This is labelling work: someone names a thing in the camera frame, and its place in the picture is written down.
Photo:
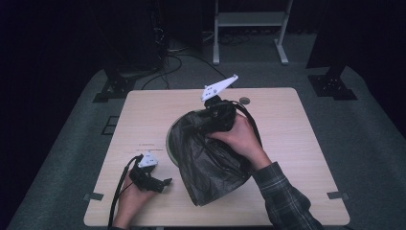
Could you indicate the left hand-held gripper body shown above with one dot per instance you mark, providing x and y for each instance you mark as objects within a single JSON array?
[{"x": 145, "y": 174}]

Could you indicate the person's left hand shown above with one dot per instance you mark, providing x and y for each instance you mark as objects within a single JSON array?
[{"x": 132, "y": 202}]

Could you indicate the person's right hand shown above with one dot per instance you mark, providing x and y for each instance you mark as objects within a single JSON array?
[{"x": 244, "y": 140}]

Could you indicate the white metal stand frame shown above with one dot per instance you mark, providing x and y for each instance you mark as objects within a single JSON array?
[{"x": 250, "y": 19}]

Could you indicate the grey tape strip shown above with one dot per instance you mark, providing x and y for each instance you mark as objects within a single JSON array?
[
  {"x": 337, "y": 195},
  {"x": 93, "y": 196}
]

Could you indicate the dark equipment cabinet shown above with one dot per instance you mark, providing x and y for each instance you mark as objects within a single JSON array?
[{"x": 137, "y": 35}]

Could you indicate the black metal stand base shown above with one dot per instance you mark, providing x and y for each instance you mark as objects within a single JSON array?
[
  {"x": 332, "y": 86},
  {"x": 116, "y": 87}
]

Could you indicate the black plastic garbage bag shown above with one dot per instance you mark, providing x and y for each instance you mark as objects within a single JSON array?
[{"x": 207, "y": 166}]

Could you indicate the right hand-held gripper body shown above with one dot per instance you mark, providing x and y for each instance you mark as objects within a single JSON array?
[{"x": 220, "y": 115}]

